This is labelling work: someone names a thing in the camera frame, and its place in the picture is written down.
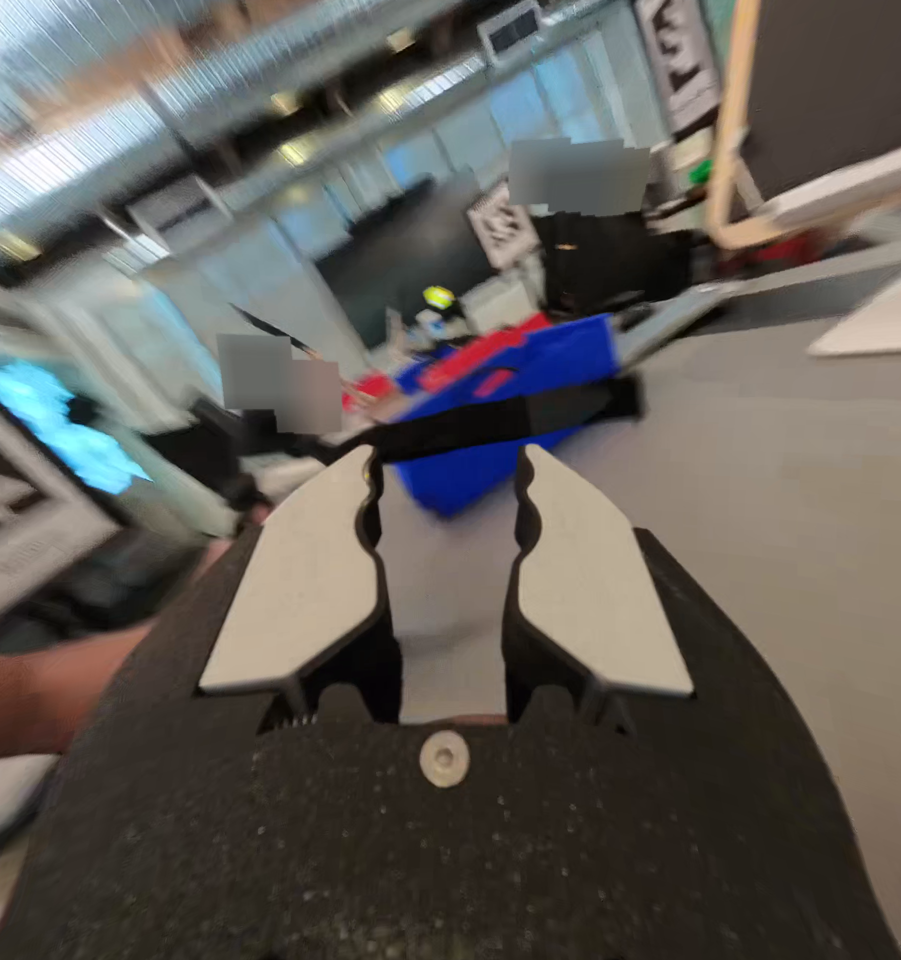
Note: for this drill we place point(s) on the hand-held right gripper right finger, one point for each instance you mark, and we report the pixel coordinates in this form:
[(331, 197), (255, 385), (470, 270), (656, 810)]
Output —
[(593, 600)]

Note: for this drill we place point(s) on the neon yellow object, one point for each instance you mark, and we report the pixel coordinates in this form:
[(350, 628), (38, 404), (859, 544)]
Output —
[(439, 297)]

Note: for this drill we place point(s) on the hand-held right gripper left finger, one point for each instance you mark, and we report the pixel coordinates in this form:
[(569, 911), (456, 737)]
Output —
[(300, 592)]

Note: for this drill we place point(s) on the blue plastic bin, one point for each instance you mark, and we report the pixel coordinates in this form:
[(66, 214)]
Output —
[(465, 480)]

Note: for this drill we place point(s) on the lit blue screen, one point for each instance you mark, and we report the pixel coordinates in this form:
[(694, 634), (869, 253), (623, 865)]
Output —
[(60, 427)]

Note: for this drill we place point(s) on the framed tag poster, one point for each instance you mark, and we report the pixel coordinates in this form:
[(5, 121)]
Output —
[(15, 555)]

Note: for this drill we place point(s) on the black white tag board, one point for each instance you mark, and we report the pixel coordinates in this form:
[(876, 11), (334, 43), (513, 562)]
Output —
[(503, 225), (675, 60)]

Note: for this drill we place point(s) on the person's left forearm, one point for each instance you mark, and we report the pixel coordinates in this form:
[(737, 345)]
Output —
[(38, 697)]

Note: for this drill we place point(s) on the red plastic bin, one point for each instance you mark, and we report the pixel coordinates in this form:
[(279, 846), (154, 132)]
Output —
[(480, 349)]

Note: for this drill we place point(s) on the grey pouch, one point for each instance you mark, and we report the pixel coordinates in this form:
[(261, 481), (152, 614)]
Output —
[(668, 322)]

